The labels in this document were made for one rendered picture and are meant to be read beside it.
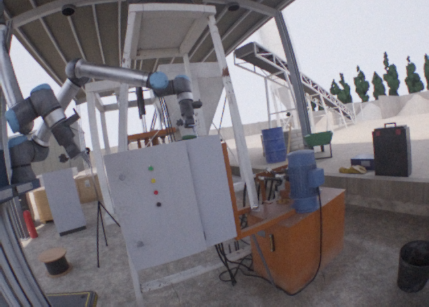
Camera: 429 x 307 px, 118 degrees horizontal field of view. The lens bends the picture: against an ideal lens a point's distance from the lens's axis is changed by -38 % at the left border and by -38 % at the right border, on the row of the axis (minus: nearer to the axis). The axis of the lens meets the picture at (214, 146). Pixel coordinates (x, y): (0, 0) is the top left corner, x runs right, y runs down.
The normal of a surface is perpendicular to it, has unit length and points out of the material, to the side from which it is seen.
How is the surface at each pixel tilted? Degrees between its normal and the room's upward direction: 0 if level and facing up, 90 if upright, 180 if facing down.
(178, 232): 90
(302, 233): 90
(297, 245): 90
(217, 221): 90
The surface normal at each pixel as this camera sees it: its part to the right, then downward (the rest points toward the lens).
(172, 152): 0.41, -0.04
